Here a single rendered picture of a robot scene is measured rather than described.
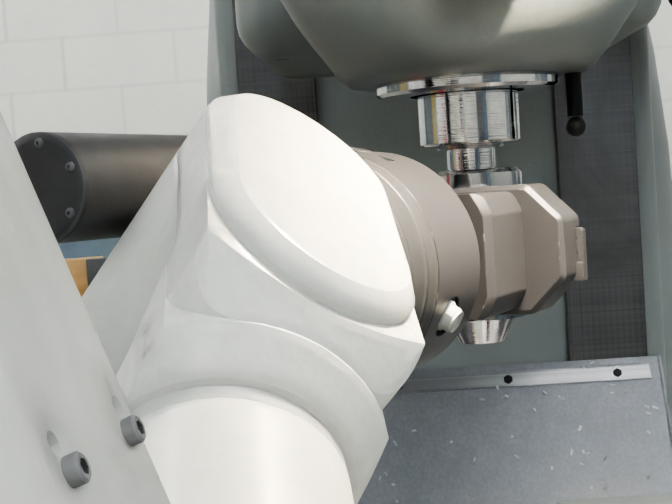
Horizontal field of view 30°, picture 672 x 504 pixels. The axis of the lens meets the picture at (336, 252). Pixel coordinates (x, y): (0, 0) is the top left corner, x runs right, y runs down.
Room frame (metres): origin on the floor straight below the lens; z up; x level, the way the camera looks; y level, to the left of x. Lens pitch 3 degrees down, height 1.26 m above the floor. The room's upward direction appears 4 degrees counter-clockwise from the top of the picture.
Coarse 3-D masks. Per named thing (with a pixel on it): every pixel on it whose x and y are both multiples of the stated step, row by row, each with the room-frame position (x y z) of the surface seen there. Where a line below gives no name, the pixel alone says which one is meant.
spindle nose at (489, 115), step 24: (432, 96) 0.58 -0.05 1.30; (456, 96) 0.57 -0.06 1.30; (480, 96) 0.57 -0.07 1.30; (504, 96) 0.58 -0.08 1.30; (432, 120) 0.58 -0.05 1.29; (456, 120) 0.57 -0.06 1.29; (480, 120) 0.57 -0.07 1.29; (504, 120) 0.58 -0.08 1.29; (432, 144) 0.58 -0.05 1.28; (456, 144) 0.57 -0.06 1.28
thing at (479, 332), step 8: (496, 320) 0.58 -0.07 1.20; (504, 320) 0.58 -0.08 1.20; (512, 320) 0.59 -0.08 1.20; (464, 328) 0.58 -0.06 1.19; (472, 328) 0.58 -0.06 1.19; (480, 328) 0.58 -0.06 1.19; (488, 328) 0.58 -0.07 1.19; (496, 328) 0.58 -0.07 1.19; (504, 328) 0.58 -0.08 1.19; (464, 336) 0.59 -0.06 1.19; (472, 336) 0.58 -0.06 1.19; (480, 336) 0.58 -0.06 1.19; (488, 336) 0.58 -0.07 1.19; (496, 336) 0.58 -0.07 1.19; (504, 336) 0.59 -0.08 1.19
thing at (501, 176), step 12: (492, 168) 0.57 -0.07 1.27; (504, 168) 0.58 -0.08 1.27; (516, 168) 0.58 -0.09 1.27; (444, 180) 0.58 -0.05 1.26; (456, 180) 0.57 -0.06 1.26; (468, 180) 0.57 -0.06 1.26; (480, 180) 0.57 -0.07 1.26; (492, 180) 0.57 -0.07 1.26; (504, 180) 0.57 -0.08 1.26; (516, 180) 0.58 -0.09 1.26
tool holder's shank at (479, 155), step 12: (468, 144) 0.58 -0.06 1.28; (480, 144) 0.58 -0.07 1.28; (492, 144) 0.58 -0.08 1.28; (456, 156) 0.59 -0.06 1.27; (468, 156) 0.58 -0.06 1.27; (480, 156) 0.58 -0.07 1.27; (492, 156) 0.59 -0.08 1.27; (456, 168) 0.59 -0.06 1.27; (468, 168) 0.58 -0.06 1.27; (480, 168) 0.58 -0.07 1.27
